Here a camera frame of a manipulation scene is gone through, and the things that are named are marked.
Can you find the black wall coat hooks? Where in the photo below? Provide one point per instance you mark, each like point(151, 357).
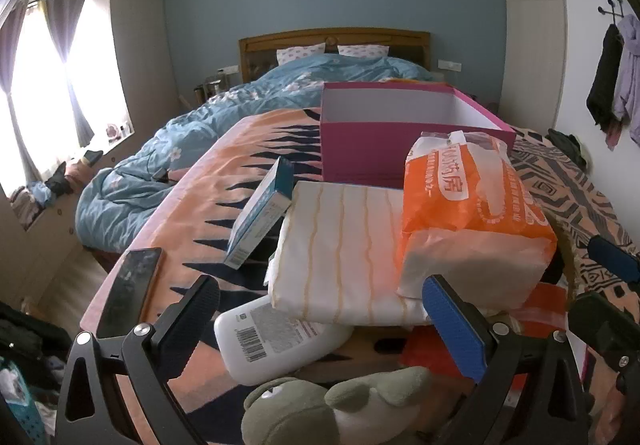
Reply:
point(616, 9)

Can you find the peach patterned blanket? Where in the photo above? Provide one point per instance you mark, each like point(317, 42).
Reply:
point(210, 205)

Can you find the small pink figurine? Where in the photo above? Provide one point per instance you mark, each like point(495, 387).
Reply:
point(111, 130)

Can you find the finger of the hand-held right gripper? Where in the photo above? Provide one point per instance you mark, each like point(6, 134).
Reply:
point(612, 257)
point(600, 322)

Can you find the beige window seat cabinet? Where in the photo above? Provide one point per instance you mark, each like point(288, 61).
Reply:
point(45, 245)

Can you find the teal dotted cloth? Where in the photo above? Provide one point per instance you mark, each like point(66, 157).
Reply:
point(20, 420)

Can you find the blue floral duvet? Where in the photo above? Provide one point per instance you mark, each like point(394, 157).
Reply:
point(200, 135)

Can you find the pink garment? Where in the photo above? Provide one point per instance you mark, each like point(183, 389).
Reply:
point(612, 137)

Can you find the black jacket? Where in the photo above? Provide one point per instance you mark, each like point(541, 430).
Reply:
point(602, 80)

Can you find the pile of clothes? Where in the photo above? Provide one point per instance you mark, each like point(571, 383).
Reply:
point(60, 177)

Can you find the dark clothes heap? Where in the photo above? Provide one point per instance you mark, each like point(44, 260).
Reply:
point(22, 335)

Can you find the black smartphone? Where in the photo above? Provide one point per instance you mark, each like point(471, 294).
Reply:
point(130, 285)

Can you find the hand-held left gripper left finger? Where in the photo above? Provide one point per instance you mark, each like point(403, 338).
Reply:
point(196, 312)

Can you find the orange tissue pack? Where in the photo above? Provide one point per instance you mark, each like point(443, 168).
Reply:
point(450, 205)

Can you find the beige wardrobe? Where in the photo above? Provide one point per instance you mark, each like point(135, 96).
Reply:
point(532, 35)

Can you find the white wall socket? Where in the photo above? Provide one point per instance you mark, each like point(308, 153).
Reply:
point(448, 65)
point(229, 70)

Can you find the white dotted pillow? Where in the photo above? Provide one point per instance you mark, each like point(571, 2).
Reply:
point(300, 55)
point(362, 51)

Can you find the white striped fabric pouch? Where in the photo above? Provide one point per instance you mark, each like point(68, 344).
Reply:
point(340, 250)

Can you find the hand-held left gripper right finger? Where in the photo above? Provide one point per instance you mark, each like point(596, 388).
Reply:
point(455, 325)

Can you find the grey-green plush toy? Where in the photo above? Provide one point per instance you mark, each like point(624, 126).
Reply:
point(295, 410)

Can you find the wooden headboard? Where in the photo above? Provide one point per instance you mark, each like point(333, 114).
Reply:
point(300, 39)

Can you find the white plastic bottle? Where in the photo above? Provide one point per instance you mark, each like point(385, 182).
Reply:
point(260, 340)

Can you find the blue and white carton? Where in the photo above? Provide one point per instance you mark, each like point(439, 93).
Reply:
point(257, 220)

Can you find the grey curtain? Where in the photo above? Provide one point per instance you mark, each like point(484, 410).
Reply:
point(15, 50)
point(70, 60)

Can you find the black bag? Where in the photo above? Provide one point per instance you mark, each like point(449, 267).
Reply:
point(565, 142)

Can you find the pink cardboard box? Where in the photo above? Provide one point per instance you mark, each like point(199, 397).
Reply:
point(360, 150)

